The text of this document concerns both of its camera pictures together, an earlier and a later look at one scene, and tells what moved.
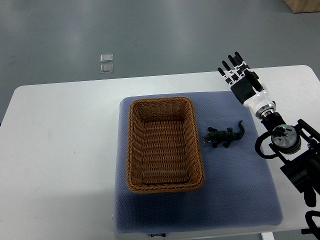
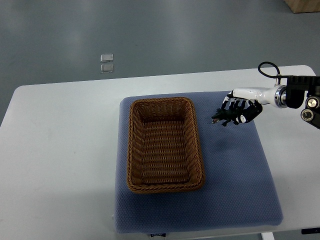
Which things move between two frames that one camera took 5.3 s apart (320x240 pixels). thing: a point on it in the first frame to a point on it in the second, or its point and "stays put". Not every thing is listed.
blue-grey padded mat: [239, 190] stays put
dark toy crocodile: [223, 136] to [225, 115]
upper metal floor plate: [106, 58] stays put
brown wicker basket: [164, 152] stays put
